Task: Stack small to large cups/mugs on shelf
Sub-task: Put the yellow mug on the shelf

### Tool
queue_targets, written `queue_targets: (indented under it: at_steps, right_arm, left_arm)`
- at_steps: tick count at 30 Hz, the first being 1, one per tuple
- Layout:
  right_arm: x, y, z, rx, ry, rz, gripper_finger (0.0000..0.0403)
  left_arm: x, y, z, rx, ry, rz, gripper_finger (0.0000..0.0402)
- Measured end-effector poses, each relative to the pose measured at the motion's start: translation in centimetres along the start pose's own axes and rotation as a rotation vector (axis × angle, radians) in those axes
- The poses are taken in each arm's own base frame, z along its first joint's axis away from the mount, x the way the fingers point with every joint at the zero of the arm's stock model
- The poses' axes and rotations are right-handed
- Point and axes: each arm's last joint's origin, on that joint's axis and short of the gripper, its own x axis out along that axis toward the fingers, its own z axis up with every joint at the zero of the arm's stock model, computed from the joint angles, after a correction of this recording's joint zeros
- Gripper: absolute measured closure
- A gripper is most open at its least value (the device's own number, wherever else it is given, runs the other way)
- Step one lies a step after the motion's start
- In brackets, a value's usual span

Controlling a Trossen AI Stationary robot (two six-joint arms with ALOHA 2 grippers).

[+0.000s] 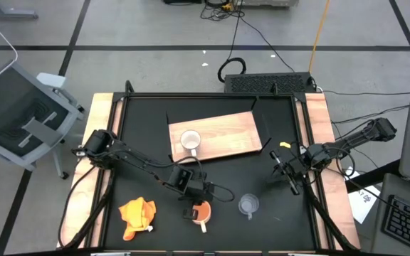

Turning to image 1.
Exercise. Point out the orange yellow ceramic mug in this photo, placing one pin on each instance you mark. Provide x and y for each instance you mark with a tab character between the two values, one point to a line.
205	213

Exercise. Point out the black keyboard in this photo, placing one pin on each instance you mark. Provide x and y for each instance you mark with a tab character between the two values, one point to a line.
408	224

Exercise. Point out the black aluminium table frame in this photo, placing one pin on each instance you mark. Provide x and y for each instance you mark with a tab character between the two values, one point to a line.
208	95

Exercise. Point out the black equipment box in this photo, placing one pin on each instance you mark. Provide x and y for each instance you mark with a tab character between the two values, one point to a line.
182	1

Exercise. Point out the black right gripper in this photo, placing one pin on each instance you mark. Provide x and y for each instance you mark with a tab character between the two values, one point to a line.
299	164

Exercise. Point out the grey desk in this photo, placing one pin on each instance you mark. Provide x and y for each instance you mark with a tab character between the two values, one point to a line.
390	182

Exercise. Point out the grey metal bracket strip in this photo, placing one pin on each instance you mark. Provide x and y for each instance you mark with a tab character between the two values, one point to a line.
110	254
303	254

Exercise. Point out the black perforated computer case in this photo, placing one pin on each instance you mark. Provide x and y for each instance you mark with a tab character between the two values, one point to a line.
262	83

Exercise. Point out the yellow power plug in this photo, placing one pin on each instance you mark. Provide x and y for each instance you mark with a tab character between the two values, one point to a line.
227	6

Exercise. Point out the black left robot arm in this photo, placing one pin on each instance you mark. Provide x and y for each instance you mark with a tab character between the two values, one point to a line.
137	160

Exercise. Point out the white paper sheet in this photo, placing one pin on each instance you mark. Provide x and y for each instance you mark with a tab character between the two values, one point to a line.
363	206

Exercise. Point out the small yellow tag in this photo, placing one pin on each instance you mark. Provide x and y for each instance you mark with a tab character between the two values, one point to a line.
284	144

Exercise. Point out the grey metal table foot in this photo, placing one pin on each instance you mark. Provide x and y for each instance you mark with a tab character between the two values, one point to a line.
13	15

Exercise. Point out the clear glass cup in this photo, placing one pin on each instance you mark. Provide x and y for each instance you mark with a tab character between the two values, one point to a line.
248	205

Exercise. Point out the white grey patterned mug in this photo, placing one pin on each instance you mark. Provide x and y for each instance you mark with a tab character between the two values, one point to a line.
190	139

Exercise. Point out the black desk leg bar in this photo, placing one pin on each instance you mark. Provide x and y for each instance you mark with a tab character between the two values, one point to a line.
372	176

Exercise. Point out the grey equipment box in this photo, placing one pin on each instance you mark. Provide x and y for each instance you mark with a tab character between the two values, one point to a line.
269	3

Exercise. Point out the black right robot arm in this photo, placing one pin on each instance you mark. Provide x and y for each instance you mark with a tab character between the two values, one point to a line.
359	137

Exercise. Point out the orange crumpled cloth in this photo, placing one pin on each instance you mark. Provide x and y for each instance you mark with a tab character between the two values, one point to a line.
137	215

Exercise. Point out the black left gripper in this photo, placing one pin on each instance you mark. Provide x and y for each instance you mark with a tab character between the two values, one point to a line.
199	190

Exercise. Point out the grey mesh office chair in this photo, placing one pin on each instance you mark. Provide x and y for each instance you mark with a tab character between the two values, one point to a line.
13	106

